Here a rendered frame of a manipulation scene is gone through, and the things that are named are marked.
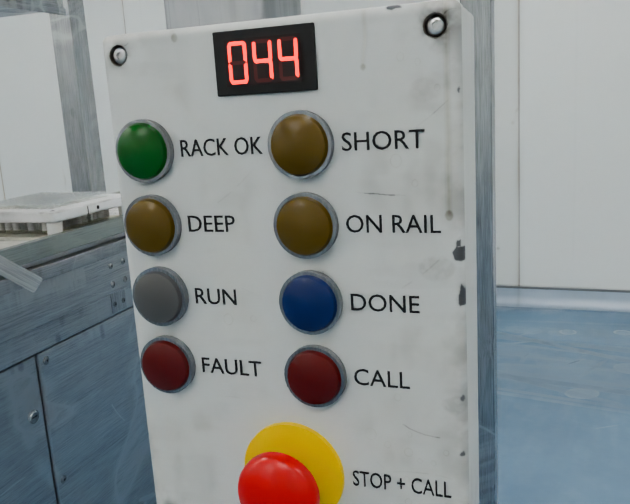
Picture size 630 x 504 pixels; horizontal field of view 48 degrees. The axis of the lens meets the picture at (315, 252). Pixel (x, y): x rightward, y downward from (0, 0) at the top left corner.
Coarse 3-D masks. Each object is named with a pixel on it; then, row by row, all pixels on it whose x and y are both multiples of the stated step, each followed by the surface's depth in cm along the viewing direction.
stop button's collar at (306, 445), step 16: (272, 432) 35; (288, 432) 34; (304, 432) 34; (256, 448) 35; (272, 448) 35; (288, 448) 35; (304, 448) 34; (320, 448) 34; (304, 464) 34; (320, 464) 34; (336, 464) 34; (320, 480) 34; (336, 480) 34; (384, 480) 33; (400, 480) 33; (416, 480) 33; (320, 496) 35; (336, 496) 34; (448, 496) 33
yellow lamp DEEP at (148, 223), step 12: (144, 204) 34; (156, 204) 34; (132, 216) 34; (144, 216) 34; (156, 216) 34; (168, 216) 34; (132, 228) 34; (144, 228) 34; (156, 228) 34; (168, 228) 34; (132, 240) 35; (144, 240) 34; (156, 240) 34; (168, 240) 34; (156, 252) 35
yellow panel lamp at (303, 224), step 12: (288, 204) 31; (300, 204) 31; (312, 204) 31; (288, 216) 31; (300, 216) 31; (312, 216) 31; (324, 216) 31; (288, 228) 32; (300, 228) 31; (312, 228) 31; (324, 228) 31; (288, 240) 32; (300, 240) 31; (312, 240) 31; (324, 240) 31; (300, 252) 32; (312, 252) 32
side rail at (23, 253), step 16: (96, 224) 132; (112, 224) 137; (32, 240) 118; (48, 240) 120; (64, 240) 124; (80, 240) 128; (96, 240) 132; (16, 256) 113; (32, 256) 117; (48, 256) 120
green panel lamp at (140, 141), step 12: (132, 132) 33; (144, 132) 33; (156, 132) 33; (120, 144) 34; (132, 144) 33; (144, 144) 33; (156, 144) 33; (120, 156) 34; (132, 156) 33; (144, 156) 33; (156, 156) 33; (132, 168) 34; (144, 168) 33; (156, 168) 33
